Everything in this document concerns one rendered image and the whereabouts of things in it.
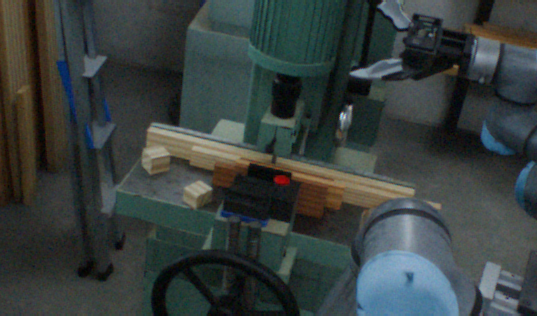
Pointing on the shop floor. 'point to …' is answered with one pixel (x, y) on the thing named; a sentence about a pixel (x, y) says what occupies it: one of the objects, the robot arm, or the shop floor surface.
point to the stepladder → (80, 72)
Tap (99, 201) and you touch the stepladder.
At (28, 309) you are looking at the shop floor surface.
